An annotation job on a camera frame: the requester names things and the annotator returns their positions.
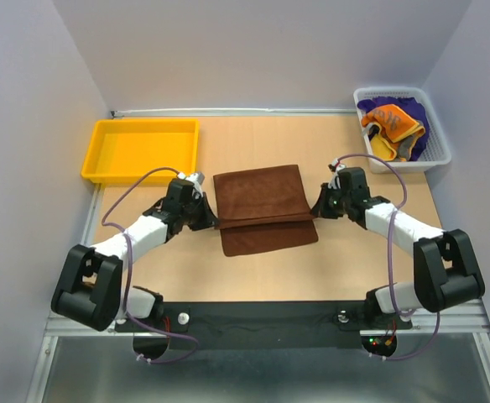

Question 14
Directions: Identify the purple towel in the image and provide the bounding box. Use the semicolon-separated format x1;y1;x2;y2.
357;97;430;152

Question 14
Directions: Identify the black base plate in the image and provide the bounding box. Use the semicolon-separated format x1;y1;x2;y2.
115;301;412;359

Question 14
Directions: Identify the orange towel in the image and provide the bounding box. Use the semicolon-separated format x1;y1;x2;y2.
361;104;425;143

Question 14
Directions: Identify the yellow towel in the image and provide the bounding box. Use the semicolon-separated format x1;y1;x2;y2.
370;134;398;161

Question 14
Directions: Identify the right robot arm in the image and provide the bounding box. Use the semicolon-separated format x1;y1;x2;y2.
311;168;485;327

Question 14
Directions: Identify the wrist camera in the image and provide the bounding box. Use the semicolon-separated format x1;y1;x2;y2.
177;171;205;193
328;158;346;189

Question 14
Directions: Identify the brown towel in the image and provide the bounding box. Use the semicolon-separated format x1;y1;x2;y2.
213;165;319;257

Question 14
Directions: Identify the yellow plastic tray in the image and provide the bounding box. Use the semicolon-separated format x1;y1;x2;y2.
81;118;200;186

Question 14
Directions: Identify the aluminium frame rail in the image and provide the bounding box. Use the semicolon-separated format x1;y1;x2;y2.
44;300;490;337

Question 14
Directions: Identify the grey towel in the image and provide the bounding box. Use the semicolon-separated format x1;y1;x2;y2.
395;134;424;162

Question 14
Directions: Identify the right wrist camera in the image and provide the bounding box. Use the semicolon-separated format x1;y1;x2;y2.
328;158;346;189

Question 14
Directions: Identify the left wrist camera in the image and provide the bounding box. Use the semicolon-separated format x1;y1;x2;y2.
177;171;205;193

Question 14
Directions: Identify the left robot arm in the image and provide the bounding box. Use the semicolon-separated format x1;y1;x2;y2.
50;172;217;331

